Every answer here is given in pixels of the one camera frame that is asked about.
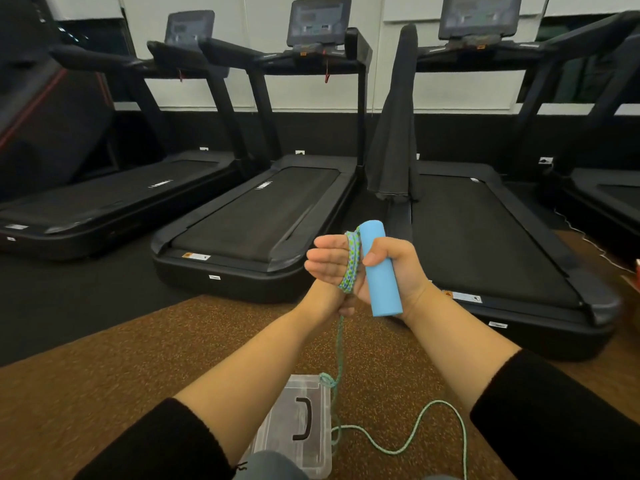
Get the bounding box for person's left hand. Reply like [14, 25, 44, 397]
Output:
[299, 279, 357, 321]

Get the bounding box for person's right hand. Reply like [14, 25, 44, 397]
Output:
[303, 233, 431, 323]

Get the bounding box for green jump rope blue handles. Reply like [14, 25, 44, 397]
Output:
[319, 220, 469, 480]

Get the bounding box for clear plastic storage box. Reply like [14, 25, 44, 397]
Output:
[242, 379, 333, 480]

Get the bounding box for person's left forearm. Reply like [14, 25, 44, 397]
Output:
[75, 294, 346, 480]

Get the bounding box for person's right forearm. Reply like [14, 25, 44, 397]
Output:
[402, 284, 640, 480]

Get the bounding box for person's left leg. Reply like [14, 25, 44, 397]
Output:
[235, 450, 309, 480]

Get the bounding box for black treadmill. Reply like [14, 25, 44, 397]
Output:
[382, 0, 640, 363]
[0, 9, 251, 261]
[542, 24, 640, 265]
[151, 0, 373, 305]

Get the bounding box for dark grey hanging cloth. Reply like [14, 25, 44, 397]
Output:
[366, 23, 421, 203]

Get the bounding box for black machine with red stripe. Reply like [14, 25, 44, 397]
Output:
[0, 0, 121, 201]

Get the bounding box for white floor cable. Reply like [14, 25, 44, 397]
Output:
[552, 207, 636, 273]

